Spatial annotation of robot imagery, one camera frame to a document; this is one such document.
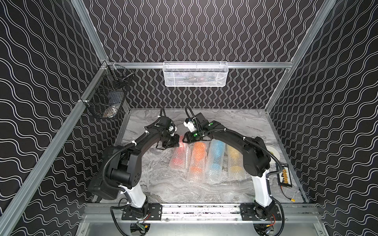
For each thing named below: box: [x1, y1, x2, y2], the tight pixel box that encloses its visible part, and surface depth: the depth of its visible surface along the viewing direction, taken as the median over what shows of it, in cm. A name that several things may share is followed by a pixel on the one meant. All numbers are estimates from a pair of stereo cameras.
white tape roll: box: [265, 146, 281, 162], surface depth 99 cm
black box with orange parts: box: [275, 162, 293, 188], surface depth 86 cm
